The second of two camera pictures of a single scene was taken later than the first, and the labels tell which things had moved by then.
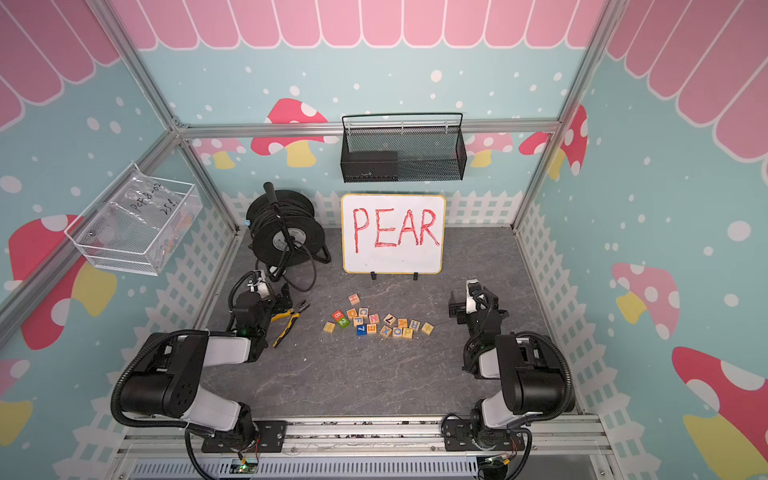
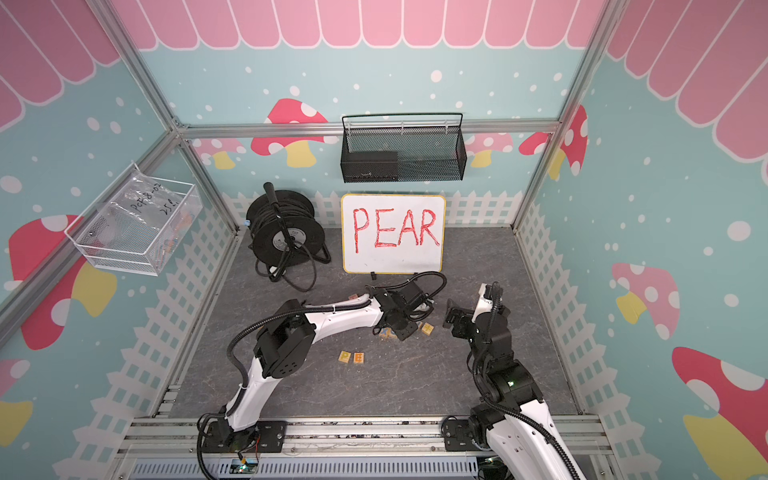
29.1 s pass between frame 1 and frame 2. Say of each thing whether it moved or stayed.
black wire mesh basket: stayed
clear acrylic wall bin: stayed
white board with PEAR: stayed
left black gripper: moved
